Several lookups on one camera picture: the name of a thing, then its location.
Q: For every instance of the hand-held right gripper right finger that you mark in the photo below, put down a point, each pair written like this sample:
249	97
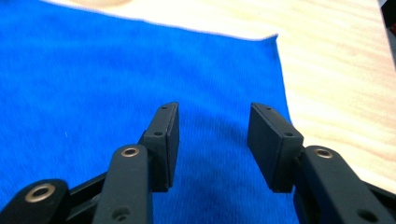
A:
274	149

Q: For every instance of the blue cloth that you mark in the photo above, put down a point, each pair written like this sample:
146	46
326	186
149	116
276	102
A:
124	93

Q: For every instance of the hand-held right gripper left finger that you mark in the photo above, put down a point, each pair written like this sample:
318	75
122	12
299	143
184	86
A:
162	146

